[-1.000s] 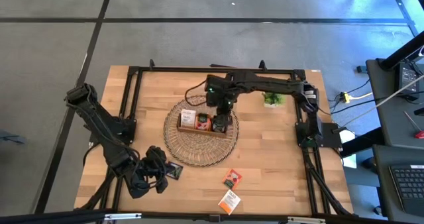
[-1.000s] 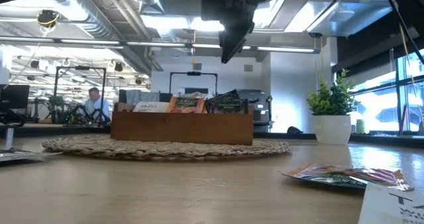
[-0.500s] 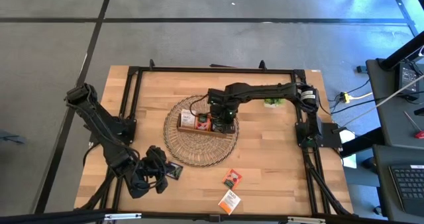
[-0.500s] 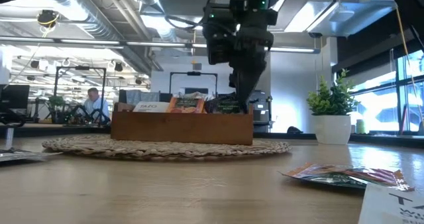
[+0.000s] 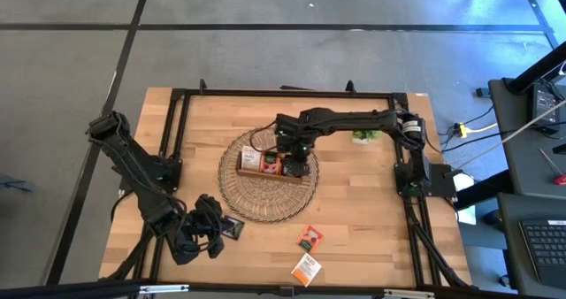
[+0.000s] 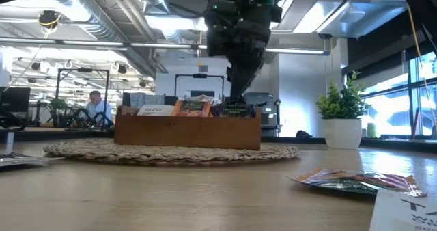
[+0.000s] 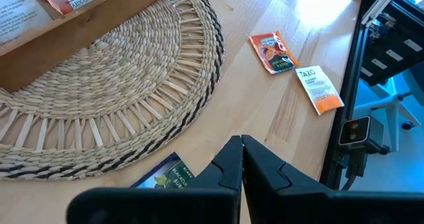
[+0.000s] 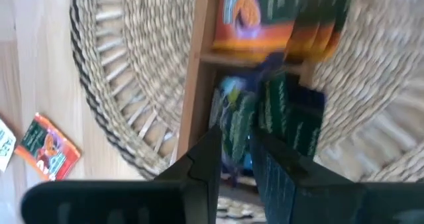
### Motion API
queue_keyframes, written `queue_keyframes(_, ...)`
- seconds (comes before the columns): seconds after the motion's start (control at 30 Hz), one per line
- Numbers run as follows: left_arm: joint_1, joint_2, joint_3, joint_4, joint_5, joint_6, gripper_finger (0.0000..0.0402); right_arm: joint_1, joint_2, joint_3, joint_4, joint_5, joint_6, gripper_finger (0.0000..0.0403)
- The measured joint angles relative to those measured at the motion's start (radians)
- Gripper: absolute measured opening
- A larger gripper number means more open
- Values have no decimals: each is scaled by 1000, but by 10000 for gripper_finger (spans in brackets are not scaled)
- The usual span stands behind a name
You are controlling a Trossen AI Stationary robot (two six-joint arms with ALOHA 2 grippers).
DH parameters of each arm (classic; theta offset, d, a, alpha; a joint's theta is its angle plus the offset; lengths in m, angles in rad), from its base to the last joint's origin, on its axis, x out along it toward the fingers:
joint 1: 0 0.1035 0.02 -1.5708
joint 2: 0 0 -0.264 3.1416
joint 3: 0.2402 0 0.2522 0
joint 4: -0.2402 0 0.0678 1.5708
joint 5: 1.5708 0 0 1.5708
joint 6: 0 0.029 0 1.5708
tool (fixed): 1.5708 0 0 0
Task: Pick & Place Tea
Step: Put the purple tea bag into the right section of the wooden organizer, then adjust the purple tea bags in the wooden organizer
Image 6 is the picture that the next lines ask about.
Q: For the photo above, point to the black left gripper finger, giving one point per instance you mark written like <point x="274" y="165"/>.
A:
<point x="12" y="121"/>

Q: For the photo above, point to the dark blue tea packet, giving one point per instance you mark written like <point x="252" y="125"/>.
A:
<point x="20" y="160"/>
<point x="235" y="110"/>

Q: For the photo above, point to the red peach tea packet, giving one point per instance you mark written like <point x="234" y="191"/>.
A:
<point x="358" y="183"/>
<point x="191" y="109"/>

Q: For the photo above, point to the brown wooden tea box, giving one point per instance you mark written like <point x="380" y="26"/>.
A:
<point x="187" y="133"/>

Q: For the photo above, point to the white orange Tazo tea packet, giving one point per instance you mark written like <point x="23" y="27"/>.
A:
<point x="403" y="214"/>
<point x="155" y="110"/>

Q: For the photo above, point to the black computer monitor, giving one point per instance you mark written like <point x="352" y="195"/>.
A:
<point x="15" y="99"/>

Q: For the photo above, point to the grey office printer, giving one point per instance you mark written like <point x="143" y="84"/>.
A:
<point x="269" y="115"/>

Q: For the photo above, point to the green background plant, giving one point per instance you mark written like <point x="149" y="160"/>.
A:
<point x="57" y="104"/>

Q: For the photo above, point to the black background robot arms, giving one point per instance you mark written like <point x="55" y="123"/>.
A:
<point x="73" y="118"/>

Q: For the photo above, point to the linear ceiling light strip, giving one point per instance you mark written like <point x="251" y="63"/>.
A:
<point x="160" y="45"/>

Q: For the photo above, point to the small black dome object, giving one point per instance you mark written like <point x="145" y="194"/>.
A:
<point x="303" y="134"/>

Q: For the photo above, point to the person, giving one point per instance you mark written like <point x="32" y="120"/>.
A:
<point x="99" y="108"/>

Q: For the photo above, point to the grey office partition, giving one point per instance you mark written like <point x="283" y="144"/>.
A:
<point x="143" y="99"/>

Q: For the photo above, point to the round woven straw placemat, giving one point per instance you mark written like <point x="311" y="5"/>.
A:
<point x="170" y="156"/>

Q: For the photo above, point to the green plant in white pot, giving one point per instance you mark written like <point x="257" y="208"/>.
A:
<point x="341" y="135"/>

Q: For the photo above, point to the pale green cup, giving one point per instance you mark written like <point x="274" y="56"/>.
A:
<point x="371" y="130"/>

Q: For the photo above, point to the short silver metal post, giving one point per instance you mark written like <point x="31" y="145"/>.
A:
<point x="10" y="140"/>

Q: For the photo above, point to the black metal rig frame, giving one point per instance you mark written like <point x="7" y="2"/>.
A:
<point x="82" y="70"/>
<point x="199" y="75"/>

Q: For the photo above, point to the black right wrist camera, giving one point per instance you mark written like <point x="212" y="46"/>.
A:
<point x="218" y="36"/>

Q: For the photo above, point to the black table frame rail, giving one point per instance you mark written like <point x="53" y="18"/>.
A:
<point x="68" y="134"/>

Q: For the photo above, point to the shiny rectangular metal duct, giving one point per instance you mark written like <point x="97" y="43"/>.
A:
<point x="341" y="12"/>

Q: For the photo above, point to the silver spiral air duct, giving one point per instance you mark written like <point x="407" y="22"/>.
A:
<point x="102" y="26"/>

